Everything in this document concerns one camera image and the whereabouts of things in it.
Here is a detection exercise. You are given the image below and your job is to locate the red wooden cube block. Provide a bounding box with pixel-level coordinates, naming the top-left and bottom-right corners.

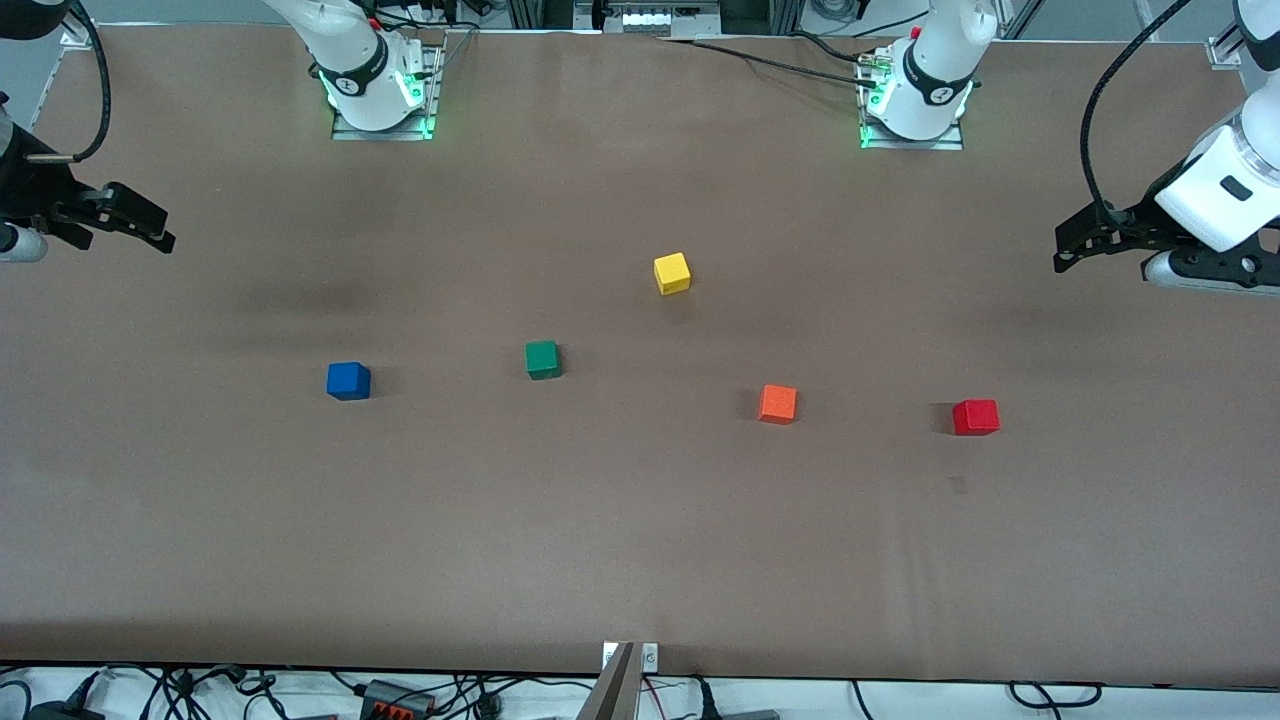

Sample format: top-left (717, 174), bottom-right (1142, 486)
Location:
top-left (952, 398), bottom-right (1001, 437)

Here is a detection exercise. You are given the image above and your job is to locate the blue wooden cube block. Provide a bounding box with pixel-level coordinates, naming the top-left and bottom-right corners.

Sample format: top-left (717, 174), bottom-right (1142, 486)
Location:
top-left (326, 361), bottom-right (372, 402)

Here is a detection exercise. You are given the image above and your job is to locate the grey terminal block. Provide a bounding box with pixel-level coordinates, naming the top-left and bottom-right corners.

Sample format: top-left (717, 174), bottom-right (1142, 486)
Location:
top-left (620, 8), bottom-right (723, 37)

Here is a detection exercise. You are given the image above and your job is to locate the black orange power strip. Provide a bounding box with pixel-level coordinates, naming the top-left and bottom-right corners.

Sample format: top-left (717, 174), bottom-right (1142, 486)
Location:
top-left (362, 679), bottom-right (437, 717)

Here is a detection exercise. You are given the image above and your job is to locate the wooden strut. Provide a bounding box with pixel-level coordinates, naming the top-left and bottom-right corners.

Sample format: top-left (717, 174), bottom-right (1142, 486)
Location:
top-left (578, 641), bottom-right (638, 720)

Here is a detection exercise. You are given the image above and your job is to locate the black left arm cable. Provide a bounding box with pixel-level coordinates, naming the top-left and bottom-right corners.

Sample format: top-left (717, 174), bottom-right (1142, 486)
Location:
top-left (1080, 0), bottom-right (1196, 226)

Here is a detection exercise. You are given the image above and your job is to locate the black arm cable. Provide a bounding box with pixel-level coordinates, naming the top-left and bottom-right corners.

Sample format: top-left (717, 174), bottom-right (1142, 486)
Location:
top-left (1080, 0), bottom-right (1196, 226)
top-left (25, 0), bottom-right (111, 163)

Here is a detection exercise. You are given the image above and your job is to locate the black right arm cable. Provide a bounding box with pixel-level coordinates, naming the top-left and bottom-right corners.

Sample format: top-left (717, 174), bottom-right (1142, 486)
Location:
top-left (25, 0), bottom-right (111, 163)

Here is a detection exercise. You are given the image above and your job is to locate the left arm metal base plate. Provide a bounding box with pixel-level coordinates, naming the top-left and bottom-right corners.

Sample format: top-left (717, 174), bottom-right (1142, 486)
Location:
top-left (858, 50), bottom-right (967, 152)

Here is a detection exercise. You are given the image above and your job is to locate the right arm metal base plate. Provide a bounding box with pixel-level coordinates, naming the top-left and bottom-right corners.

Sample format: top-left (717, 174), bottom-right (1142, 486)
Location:
top-left (330, 45), bottom-right (446, 142)

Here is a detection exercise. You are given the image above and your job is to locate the black cable on table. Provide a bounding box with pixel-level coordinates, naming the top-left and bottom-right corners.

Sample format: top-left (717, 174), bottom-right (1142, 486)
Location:
top-left (655, 35), bottom-right (886, 89)

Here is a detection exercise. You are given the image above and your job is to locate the black looped floor cable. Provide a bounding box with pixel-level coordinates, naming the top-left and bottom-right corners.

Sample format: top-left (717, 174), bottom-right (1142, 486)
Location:
top-left (1008, 681), bottom-right (1104, 710)

